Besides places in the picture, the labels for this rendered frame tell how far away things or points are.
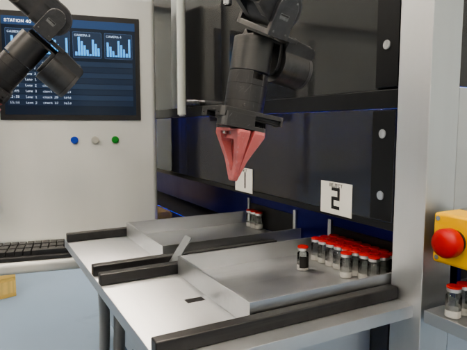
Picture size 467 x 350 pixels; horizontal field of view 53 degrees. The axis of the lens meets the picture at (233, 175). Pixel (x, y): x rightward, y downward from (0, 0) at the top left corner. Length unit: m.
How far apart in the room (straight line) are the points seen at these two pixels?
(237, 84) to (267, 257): 0.43
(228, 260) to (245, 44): 0.44
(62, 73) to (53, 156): 0.60
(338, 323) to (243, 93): 0.34
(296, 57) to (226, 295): 0.36
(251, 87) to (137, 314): 0.36
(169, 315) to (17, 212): 0.90
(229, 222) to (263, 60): 0.71
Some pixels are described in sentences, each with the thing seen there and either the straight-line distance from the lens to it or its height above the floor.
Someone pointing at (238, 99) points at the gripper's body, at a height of 1.19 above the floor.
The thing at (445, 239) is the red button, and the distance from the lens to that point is 0.68.
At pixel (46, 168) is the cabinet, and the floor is 1.03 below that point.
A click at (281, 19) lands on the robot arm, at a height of 1.29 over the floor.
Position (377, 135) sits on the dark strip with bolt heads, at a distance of 0.80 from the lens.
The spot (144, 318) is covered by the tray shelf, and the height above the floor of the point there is 0.88.
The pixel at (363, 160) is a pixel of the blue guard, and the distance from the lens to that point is 0.82.
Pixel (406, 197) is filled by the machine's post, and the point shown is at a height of 1.04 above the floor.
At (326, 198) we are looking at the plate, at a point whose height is 1.02.
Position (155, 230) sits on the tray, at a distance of 1.21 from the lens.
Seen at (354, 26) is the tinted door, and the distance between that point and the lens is 0.87.
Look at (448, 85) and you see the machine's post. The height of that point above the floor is 1.21.
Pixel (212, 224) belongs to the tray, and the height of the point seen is 0.89.
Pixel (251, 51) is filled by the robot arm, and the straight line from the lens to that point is 0.66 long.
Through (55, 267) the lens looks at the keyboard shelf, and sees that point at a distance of 1.32.
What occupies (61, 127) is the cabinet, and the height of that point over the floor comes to 1.15.
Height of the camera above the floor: 1.15
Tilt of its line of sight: 6 degrees down
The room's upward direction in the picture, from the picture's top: straight up
